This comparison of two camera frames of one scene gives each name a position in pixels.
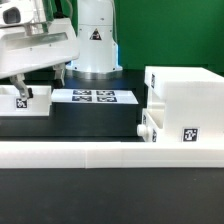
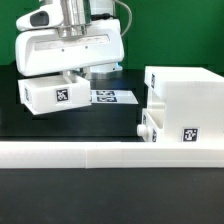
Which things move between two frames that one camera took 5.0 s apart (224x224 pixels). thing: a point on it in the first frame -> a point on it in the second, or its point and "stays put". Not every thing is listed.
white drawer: x=11 y=103 -> x=53 y=93
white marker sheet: x=94 y=96 stays put
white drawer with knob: x=153 y=124 stays put
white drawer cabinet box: x=188 y=100 stays put
